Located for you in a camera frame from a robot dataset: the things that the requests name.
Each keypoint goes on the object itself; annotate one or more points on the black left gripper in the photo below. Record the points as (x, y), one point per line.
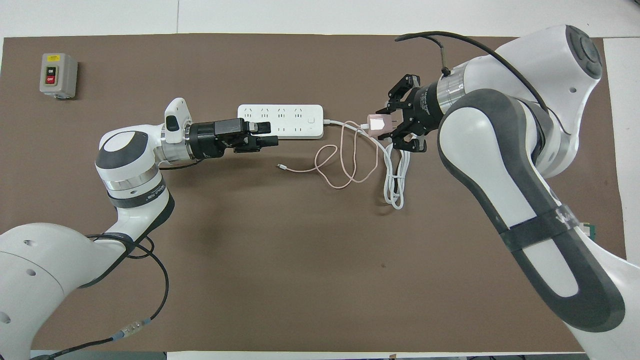
(210, 140)

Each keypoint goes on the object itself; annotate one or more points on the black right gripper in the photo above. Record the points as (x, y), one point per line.
(427, 107)

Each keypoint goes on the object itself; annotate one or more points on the pink charger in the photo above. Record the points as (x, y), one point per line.
(376, 125)

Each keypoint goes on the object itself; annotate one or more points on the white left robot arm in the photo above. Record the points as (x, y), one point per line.
(130, 165)

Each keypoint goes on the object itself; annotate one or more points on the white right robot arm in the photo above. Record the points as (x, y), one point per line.
(500, 175)

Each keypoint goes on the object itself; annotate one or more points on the white power strip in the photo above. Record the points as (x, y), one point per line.
(295, 120)

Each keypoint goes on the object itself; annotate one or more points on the brown table mat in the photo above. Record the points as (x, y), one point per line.
(300, 275)

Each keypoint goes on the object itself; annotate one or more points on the grey on-off switch box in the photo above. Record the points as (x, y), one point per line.
(62, 75)

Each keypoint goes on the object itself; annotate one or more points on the green knife switch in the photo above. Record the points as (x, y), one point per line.
(590, 231)

